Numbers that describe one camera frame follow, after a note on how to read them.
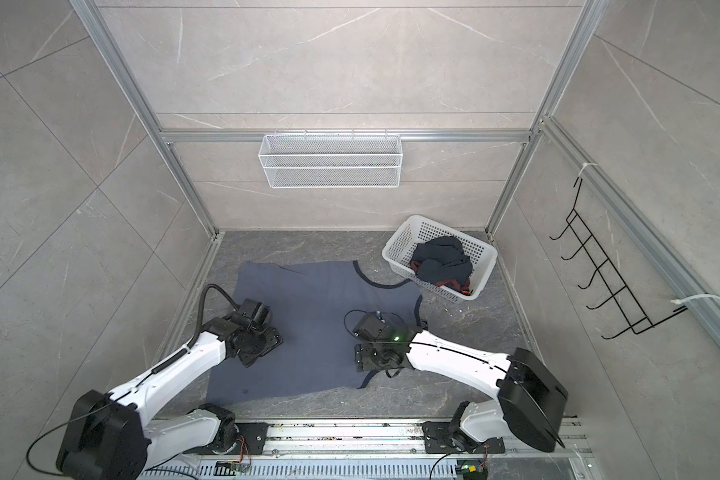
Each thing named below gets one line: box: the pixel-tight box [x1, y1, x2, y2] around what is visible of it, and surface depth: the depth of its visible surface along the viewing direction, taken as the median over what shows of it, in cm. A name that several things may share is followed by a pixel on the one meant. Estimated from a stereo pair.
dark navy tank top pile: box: [411, 236, 473, 283], surface depth 102 cm
